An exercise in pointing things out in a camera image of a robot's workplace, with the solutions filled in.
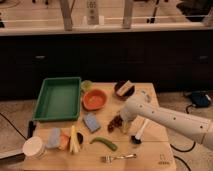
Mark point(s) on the black white dish brush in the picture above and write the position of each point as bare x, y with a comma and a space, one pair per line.
136, 139

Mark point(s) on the green chili pepper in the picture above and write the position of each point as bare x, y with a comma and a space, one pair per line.
103, 142

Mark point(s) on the dark brown bowl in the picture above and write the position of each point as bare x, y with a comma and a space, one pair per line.
127, 94

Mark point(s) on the silver fork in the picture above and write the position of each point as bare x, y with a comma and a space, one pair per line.
109, 159

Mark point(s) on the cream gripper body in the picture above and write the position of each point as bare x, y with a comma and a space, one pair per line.
125, 126

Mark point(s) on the dark purple grape bunch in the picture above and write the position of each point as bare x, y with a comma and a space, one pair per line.
115, 123

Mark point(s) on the beige block in bowl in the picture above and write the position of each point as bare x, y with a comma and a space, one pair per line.
124, 88

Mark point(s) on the orange bowl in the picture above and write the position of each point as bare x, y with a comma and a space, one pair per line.
94, 99

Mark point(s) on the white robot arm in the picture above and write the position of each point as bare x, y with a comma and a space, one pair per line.
196, 128

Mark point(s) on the green plastic tray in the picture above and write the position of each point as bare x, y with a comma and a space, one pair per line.
58, 100

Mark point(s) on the white remote control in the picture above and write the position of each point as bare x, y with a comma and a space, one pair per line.
92, 12

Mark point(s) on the blue black object on floor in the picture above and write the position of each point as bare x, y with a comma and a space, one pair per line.
200, 99

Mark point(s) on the grey blue sponge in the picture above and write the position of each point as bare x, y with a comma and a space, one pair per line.
54, 138

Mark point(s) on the green lime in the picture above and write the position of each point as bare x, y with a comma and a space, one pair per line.
86, 85

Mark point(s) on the white paper cup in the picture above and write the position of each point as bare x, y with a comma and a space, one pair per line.
34, 147

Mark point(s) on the orange sponge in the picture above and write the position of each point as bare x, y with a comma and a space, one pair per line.
64, 141

